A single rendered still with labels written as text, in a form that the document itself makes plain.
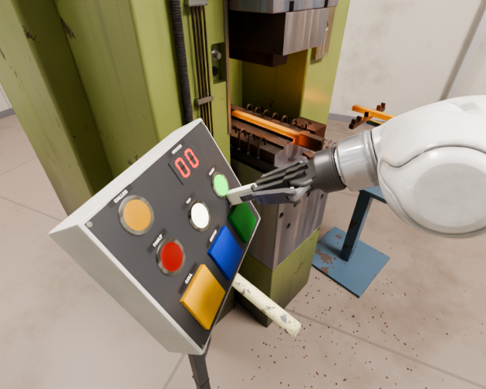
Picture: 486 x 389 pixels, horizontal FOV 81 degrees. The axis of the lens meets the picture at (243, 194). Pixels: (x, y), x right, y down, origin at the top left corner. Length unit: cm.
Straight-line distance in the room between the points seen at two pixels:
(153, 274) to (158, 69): 48
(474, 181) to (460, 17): 343
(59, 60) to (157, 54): 45
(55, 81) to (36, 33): 13
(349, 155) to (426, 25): 322
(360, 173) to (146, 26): 52
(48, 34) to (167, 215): 77
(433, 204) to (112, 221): 35
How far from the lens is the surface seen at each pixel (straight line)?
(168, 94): 76
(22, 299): 209
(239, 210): 61
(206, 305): 50
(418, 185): 26
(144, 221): 43
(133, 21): 71
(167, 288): 45
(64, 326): 186
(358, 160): 46
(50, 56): 111
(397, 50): 366
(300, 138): 99
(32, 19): 109
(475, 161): 26
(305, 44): 90
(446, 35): 367
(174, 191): 49
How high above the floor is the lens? 143
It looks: 38 degrees down
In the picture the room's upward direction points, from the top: straight up
